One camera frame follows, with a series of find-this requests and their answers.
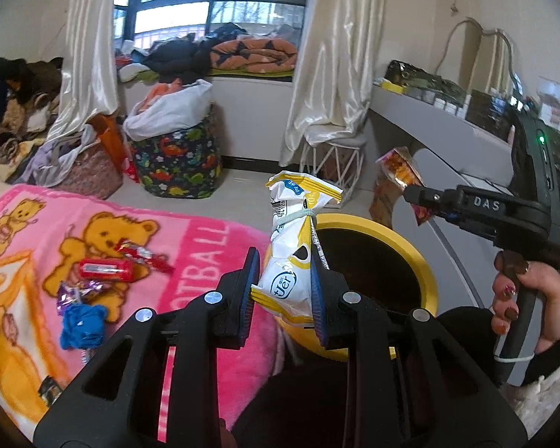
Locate yellow round waste bin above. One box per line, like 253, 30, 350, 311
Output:
273, 213, 439, 362

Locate pale lavender garment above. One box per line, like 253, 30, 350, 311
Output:
28, 124, 99, 187

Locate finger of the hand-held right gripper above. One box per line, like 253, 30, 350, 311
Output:
404, 183, 459, 225

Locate orange patterned quilt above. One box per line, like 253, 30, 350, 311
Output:
209, 37, 298, 74

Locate dark shiny package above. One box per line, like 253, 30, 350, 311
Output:
385, 60, 467, 99

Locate red silver foil wrapper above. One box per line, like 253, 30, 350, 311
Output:
114, 239, 175, 275

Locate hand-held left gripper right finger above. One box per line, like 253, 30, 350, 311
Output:
309, 248, 528, 448

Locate pink bear print blanket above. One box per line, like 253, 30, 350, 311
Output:
0, 184, 285, 444

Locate red candy wrapper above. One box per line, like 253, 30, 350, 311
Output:
79, 258, 134, 282

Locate orange cloth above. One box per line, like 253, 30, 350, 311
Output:
140, 81, 184, 113

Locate cream satin curtain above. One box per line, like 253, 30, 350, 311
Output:
280, 0, 387, 166
47, 0, 122, 143

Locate dark screen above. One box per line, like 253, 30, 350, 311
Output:
466, 90, 516, 130

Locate brown patterned bag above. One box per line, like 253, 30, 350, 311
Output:
68, 147, 124, 201

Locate green snack packet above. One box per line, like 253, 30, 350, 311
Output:
38, 374, 65, 406

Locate dinosaur print laundry basket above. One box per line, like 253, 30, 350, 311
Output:
131, 112, 224, 200

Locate orange paper bag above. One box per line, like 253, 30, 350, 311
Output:
91, 114, 131, 173

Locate row of small boxes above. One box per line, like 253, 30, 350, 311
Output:
420, 88, 470, 115

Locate white arched tube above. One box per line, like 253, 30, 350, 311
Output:
443, 18, 516, 99

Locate blue plastic bag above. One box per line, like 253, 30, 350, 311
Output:
58, 303, 109, 352

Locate white yellow snack bag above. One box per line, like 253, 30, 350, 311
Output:
251, 171, 343, 330

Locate black jacket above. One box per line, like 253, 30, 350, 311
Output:
144, 37, 215, 75

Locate white pillow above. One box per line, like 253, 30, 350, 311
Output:
119, 63, 152, 82

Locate purple foil wrapper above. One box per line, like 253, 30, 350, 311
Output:
56, 279, 108, 318

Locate dark blue garment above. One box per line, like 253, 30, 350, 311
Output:
208, 23, 248, 40

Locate person's right forearm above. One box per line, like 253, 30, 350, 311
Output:
501, 324, 560, 435

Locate pile of dark clothes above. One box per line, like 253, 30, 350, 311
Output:
0, 56, 66, 183

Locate white wire stool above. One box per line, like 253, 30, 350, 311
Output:
299, 131, 369, 203

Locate person's right hand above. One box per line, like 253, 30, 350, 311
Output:
490, 251, 560, 353

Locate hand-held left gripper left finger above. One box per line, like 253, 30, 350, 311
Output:
32, 246, 262, 448

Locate orange snack packet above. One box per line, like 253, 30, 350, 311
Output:
376, 146, 434, 227

